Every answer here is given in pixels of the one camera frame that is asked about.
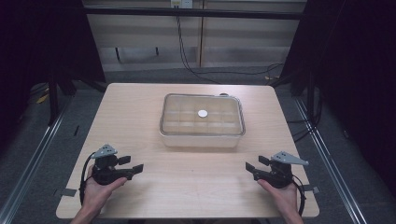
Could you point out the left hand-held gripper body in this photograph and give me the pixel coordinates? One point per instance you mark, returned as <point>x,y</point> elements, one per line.
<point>106,175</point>

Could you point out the person's left hand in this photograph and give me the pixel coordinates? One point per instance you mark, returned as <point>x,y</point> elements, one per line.
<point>96,193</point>

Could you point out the white wall socket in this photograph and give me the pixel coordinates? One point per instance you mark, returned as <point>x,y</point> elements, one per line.
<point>181,3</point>

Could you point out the yellow floor scrap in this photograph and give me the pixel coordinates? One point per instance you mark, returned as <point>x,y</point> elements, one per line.
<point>42,98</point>

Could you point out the small black floor strip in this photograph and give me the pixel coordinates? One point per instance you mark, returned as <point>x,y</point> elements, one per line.
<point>76,130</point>

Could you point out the small dark round object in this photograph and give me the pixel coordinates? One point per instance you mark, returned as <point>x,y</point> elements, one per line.
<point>223,94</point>

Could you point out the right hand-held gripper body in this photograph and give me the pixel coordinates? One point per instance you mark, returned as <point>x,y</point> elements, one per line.
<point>278,174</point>

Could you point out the dark curtain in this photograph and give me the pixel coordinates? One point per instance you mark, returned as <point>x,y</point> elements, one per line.
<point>351,62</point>
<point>40,43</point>

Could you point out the grey tape strip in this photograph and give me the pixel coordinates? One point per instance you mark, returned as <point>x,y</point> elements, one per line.
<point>312,188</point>
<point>68,192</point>

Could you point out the white round lid knob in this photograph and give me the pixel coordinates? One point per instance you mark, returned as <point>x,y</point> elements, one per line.
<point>202,113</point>

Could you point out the black horizontal frame bar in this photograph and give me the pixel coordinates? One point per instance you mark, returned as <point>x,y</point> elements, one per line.
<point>193,13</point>

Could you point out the black metal stand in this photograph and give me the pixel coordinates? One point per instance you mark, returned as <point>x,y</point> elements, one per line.
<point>53,99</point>

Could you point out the white box with clear lid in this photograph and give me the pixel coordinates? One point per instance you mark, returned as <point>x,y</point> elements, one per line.
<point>202,127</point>

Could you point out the person's right hand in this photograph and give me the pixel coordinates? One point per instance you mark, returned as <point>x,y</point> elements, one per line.
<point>280,197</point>

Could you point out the metal floor rail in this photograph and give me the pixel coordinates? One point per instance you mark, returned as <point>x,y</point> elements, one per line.
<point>28,168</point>
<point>330,161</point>

